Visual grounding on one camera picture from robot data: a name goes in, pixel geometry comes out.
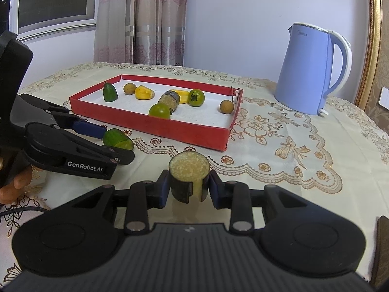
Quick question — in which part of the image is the rounded green cucumber end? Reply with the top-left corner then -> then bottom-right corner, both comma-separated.
103,82 -> 118,102

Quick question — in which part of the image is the yellow fruit piece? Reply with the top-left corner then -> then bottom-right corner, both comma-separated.
134,86 -> 155,100
170,89 -> 189,104

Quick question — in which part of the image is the small dark sugarcane piece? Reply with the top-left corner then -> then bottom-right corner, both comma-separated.
158,91 -> 181,114

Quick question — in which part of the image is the white framed window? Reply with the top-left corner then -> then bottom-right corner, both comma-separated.
9,0 -> 101,41

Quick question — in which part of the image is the dark brown object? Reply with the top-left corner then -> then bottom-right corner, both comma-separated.
372,215 -> 389,280

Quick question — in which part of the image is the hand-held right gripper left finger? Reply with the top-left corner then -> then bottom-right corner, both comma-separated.
73,170 -> 171,235

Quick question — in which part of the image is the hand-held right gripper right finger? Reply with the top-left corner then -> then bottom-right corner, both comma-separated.
209,170 -> 304,235

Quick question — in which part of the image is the red cardboard box tray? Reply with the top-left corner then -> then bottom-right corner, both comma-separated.
69,74 -> 244,152

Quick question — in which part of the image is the black cable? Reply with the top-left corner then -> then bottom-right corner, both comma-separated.
0,207 -> 51,217

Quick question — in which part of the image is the cut green cucumber segment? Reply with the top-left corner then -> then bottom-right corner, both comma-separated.
102,128 -> 134,150

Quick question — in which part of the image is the green tomato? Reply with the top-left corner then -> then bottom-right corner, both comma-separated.
148,103 -> 171,120
187,88 -> 205,108

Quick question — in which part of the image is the gold ornate frame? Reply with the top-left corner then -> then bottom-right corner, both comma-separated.
354,0 -> 389,119

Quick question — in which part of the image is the large dark sugarcane piece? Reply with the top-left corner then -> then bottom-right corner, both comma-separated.
168,152 -> 211,204

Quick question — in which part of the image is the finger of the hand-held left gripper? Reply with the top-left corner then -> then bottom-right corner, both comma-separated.
19,94 -> 107,139
24,122 -> 136,166

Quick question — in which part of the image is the person's left hand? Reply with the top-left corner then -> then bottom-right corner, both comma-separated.
0,166 -> 33,206

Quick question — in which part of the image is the pink floral curtain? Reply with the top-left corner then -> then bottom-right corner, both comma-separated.
94,0 -> 190,66

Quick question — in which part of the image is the light blue electric kettle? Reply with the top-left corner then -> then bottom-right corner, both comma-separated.
274,22 -> 353,116

